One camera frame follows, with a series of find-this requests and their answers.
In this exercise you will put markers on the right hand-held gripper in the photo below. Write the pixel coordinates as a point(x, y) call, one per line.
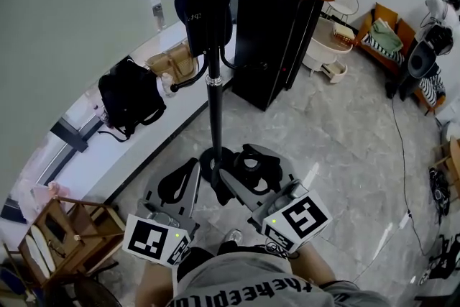
point(298, 219)

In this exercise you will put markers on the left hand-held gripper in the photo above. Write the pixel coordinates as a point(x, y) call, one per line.
point(151, 239)

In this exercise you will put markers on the black coat rack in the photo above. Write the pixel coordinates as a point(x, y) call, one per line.
point(215, 111)

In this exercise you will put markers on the person's left forearm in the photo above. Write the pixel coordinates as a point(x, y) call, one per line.
point(154, 285)

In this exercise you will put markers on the person's right forearm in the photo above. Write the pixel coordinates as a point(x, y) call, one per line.
point(311, 267)

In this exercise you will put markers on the person's light shoe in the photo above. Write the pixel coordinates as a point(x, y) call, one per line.
point(233, 236)

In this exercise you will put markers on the person's black shorts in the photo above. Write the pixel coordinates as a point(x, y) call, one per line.
point(196, 259)

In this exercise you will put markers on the wooden shelf stool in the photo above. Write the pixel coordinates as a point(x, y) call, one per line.
point(90, 237)

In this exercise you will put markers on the black backpack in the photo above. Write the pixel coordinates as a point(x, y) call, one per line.
point(129, 97)

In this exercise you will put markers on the clear water bottle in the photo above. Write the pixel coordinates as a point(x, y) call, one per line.
point(167, 84)

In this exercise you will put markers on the person's grey printed shirt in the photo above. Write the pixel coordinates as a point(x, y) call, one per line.
point(251, 284)

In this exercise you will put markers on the beige tote bag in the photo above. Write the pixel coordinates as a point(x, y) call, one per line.
point(176, 63)

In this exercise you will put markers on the black cabinet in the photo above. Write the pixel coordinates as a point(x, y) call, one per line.
point(269, 43)

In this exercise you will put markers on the black fan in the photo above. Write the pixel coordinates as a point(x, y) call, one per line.
point(86, 293)

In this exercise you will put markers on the white slipper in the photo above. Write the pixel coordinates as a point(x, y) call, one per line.
point(43, 246)
point(34, 259)

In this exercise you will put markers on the white round table with drawer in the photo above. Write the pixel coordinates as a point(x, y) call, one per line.
point(325, 46)

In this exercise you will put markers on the dark navy hanging bag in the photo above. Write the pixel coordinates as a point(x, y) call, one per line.
point(196, 14)

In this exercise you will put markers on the striped cloth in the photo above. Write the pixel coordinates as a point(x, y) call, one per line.
point(381, 48)
point(431, 88)

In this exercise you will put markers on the light green cloth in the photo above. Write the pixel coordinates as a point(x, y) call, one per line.
point(387, 36)

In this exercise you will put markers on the wooden chair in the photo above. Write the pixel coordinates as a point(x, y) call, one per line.
point(451, 161)

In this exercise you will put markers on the black equipment stand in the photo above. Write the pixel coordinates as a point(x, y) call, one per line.
point(420, 61)

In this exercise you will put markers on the black tripod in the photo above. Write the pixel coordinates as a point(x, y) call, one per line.
point(443, 257)

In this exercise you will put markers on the orange sofa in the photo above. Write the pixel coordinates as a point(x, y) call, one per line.
point(386, 16)

